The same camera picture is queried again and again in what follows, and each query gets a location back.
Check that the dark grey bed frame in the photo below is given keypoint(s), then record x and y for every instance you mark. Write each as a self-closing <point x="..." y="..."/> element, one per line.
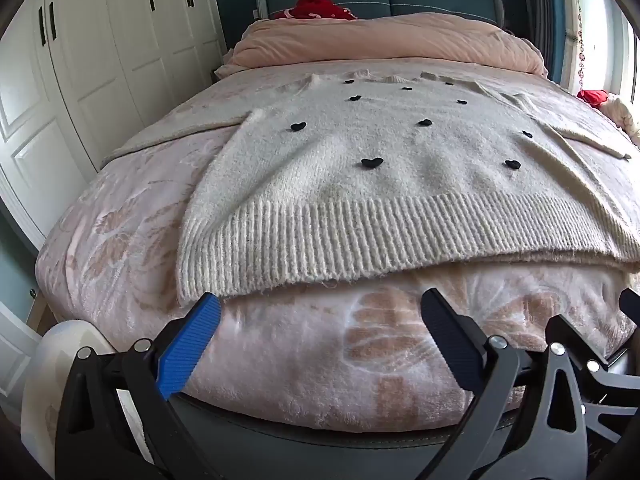
<point x="325" y="445"/>

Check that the cream cloth pile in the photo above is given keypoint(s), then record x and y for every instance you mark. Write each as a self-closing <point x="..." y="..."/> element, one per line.
<point x="625" y="115"/>

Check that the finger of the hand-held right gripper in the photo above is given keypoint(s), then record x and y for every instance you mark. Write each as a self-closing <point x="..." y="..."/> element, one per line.
<point x="632" y="303"/>
<point x="587" y="337"/>

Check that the white bed post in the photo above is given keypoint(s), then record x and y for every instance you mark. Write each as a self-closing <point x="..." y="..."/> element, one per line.
<point x="500" y="10"/>
<point x="261" y="2"/>

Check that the red garment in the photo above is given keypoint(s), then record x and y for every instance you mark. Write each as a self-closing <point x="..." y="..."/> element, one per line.
<point x="315" y="9"/>

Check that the white wardrobe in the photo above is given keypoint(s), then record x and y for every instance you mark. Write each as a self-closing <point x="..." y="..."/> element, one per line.
<point x="100" y="60"/>

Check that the cream sweater with black hearts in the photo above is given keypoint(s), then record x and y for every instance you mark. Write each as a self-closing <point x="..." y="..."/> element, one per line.
<point x="375" y="200"/>

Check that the pink duvet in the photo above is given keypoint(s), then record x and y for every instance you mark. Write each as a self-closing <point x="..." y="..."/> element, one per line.
<point x="390" y="40"/>

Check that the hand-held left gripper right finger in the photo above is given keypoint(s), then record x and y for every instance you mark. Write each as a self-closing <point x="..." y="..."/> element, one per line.
<point x="450" y="340"/>

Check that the white rounded plastic object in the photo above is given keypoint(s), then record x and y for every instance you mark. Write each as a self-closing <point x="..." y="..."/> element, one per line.
<point x="60" y="345"/>

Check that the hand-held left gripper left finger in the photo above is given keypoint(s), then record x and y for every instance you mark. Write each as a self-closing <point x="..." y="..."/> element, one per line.
<point x="192" y="345"/>

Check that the grey-blue curtain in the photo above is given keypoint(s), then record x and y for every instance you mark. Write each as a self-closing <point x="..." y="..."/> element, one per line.
<point x="542" y="10"/>

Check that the small red cloth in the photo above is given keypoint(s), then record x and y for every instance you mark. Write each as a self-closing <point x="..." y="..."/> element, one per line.
<point x="594" y="97"/>

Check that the white panelled door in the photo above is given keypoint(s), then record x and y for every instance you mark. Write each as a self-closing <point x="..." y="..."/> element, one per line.
<point x="15" y="350"/>

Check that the pink floral blanket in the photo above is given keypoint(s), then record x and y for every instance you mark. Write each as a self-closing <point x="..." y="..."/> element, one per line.
<point x="300" y="360"/>

